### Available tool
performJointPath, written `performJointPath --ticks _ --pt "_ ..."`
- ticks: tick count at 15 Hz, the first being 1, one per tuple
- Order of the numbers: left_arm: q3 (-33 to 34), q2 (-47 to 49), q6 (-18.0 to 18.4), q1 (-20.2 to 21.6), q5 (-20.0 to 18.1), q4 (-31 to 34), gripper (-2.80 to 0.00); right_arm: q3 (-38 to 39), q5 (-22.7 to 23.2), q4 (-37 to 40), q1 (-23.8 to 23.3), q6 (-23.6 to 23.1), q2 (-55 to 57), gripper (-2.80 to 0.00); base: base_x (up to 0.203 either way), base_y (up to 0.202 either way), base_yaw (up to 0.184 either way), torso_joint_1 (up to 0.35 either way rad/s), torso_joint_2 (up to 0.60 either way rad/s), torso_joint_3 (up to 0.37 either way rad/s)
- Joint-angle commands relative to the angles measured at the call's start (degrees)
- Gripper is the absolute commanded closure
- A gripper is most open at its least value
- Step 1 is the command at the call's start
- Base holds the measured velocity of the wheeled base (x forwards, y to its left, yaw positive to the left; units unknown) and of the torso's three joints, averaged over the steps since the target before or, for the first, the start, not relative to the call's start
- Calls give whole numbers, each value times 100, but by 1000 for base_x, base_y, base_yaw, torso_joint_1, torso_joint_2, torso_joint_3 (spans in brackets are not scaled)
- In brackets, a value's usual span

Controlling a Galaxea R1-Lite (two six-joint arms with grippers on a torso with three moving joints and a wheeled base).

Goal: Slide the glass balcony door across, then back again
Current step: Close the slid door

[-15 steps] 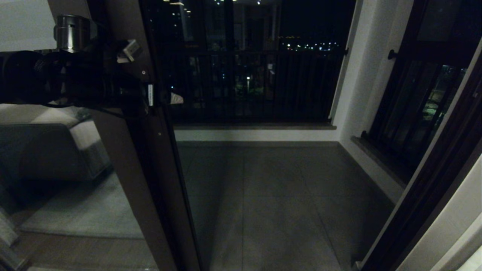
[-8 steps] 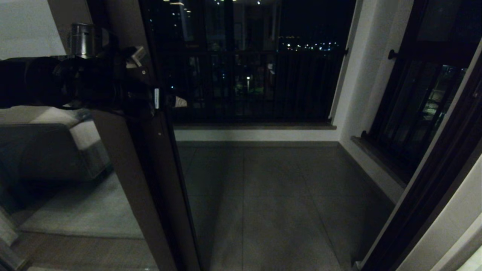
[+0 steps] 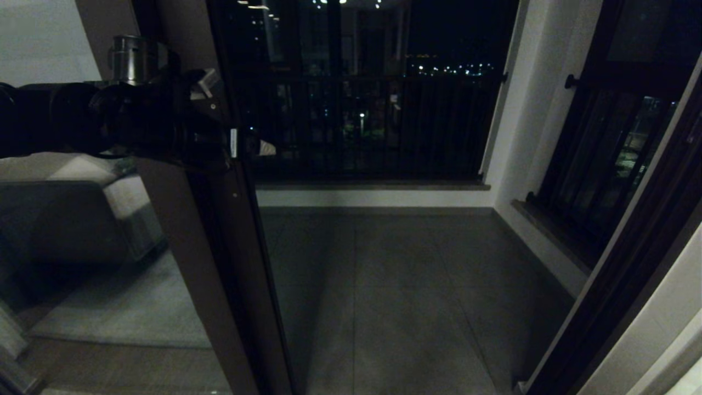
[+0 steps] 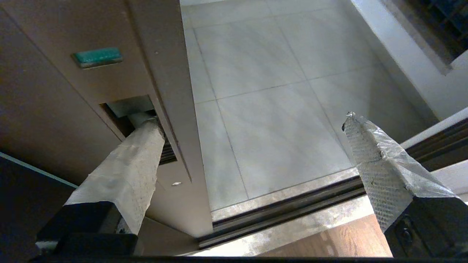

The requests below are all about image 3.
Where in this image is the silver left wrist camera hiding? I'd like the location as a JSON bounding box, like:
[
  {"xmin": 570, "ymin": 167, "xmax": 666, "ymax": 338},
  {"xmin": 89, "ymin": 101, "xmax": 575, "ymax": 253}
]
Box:
[{"xmin": 189, "ymin": 69, "xmax": 220, "ymax": 100}]

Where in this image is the recessed metal door handle plate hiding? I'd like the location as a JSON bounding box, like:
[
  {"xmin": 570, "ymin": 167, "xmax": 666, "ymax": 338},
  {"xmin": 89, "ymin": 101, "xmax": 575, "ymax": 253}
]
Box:
[{"xmin": 218, "ymin": 167, "xmax": 243, "ymax": 202}]

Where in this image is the black metal balcony railing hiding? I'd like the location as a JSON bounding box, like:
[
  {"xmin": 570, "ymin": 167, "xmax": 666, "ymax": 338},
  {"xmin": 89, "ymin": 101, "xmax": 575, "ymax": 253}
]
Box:
[{"xmin": 241, "ymin": 70, "xmax": 506, "ymax": 183}]

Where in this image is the grey floor rug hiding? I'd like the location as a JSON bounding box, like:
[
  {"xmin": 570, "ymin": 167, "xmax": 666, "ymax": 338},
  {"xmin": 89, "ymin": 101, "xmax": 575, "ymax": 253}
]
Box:
[{"xmin": 27, "ymin": 250, "xmax": 212, "ymax": 350}]

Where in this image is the dark brown door jamb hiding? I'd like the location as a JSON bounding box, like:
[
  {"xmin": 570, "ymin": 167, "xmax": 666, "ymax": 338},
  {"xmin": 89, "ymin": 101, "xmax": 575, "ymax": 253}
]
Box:
[{"xmin": 524, "ymin": 52, "xmax": 702, "ymax": 395}]

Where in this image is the grey and beige sofa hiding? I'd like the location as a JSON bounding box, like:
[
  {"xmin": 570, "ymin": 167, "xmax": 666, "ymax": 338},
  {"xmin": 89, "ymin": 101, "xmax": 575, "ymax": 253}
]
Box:
[{"xmin": 0, "ymin": 154, "xmax": 165, "ymax": 269}]

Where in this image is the brown framed fixed glass door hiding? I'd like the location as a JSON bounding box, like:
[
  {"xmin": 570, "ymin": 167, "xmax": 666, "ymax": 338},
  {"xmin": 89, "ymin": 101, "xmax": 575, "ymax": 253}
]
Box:
[{"xmin": 0, "ymin": 0, "xmax": 258, "ymax": 395}]

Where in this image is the black window guard railing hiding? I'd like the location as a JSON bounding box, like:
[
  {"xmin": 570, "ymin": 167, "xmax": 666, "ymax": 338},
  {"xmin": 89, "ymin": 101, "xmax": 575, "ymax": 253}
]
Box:
[{"xmin": 525, "ymin": 74, "xmax": 681, "ymax": 258}]

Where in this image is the dark framed window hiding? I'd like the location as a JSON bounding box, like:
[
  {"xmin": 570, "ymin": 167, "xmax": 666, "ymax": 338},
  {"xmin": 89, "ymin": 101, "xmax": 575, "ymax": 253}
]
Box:
[{"xmin": 535, "ymin": 0, "xmax": 702, "ymax": 272}]

